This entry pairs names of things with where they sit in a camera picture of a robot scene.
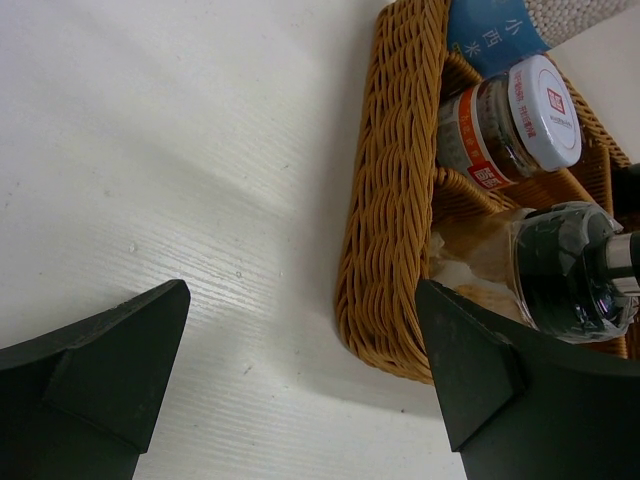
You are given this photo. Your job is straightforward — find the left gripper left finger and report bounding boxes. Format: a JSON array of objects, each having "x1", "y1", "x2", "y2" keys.
[{"x1": 1, "y1": 280, "x2": 190, "y2": 479}]

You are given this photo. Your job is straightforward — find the silver lid blue jar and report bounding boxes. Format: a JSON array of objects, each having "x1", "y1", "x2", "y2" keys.
[{"x1": 446, "y1": 0, "x2": 639, "y2": 78}]

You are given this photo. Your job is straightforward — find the white lid sauce jar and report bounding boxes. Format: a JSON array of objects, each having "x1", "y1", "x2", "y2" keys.
[{"x1": 436, "y1": 55, "x2": 583, "y2": 191}]

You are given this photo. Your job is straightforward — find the wicker divided basket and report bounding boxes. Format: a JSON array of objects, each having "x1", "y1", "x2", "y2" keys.
[{"x1": 335, "y1": 1, "x2": 630, "y2": 384}]

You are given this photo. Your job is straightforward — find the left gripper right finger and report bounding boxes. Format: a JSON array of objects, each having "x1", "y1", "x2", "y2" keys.
[{"x1": 415, "y1": 280, "x2": 639, "y2": 479}]

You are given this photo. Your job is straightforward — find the black cap pepper grinder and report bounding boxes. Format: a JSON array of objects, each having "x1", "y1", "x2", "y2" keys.
[{"x1": 428, "y1": 202, "x2": 639, "y2": 344}]

